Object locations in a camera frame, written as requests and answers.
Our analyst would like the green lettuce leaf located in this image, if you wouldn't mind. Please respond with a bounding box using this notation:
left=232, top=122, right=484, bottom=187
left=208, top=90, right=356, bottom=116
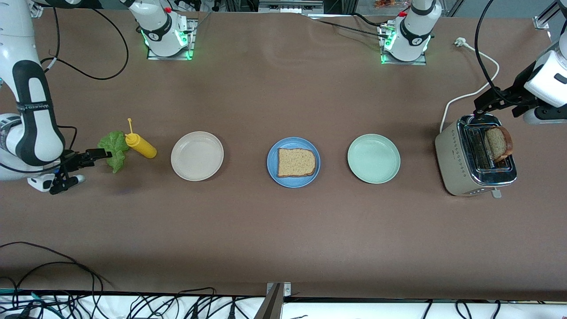
left=97, top=130, right=130, bottom=174

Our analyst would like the yellow squeeze bottle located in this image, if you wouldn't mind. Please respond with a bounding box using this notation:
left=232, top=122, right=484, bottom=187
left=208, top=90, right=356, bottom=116
left=124, top=118, right=157, bottom=159

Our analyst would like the brown bread slice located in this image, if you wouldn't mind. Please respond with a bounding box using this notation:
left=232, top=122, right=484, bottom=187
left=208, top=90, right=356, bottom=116
left=277, top=148, right=316, bottom=179
left=484, top=126, right=514, bottom=163

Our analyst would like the white plate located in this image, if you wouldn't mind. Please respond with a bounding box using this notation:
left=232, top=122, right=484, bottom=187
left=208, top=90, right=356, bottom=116
left=171, top=131, right=225, bottom=182

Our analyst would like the pale green plate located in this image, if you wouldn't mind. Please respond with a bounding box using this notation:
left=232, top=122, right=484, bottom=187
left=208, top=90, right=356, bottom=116
left=347, top=134, right=401, bottom=184

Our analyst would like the blue plate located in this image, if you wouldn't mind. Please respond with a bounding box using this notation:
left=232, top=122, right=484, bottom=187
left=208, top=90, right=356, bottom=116
left=267, top=137, right=321, bottom=189

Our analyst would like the beige chrome toaster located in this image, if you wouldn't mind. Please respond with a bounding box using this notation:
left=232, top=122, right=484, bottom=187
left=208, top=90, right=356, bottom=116
left=434, top=114, right=518, bottom=198

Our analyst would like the silver metal box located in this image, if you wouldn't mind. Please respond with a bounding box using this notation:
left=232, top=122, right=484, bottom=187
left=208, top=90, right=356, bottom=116
left=258, top=0, right=325, bottom=14

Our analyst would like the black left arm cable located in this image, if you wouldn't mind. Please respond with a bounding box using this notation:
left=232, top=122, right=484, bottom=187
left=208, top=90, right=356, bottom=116
left=475, top=0, right=559, bottom=107

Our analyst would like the aluminium frame profile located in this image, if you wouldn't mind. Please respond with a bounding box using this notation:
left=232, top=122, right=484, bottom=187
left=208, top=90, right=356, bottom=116
left=533, top=0, right=567, bottom=31

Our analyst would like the white toaster power cable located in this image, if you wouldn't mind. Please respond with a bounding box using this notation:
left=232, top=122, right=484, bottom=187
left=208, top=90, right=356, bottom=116
left=440, top=37, right=500, bottom=133

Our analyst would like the long black cable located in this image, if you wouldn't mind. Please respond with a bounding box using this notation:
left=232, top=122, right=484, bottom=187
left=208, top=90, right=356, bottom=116
left=0, top=241, right=113, bottom=288

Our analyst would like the looping black cable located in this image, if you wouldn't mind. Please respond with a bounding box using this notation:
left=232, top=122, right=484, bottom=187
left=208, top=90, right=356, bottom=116
left=0, top=261, right=105, bottom=306

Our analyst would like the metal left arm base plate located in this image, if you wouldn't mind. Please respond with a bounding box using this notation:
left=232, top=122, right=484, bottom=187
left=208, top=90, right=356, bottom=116
left=379, top=24, right=428, bottom=66

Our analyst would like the black base cable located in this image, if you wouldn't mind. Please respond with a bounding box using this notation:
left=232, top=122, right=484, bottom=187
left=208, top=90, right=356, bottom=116
left=317, top=13, right=392, bottom=39

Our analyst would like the aluminium bracket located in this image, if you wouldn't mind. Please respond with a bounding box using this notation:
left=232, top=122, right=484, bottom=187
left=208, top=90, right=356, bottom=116
left=255, top=282, right=293, bottom=319

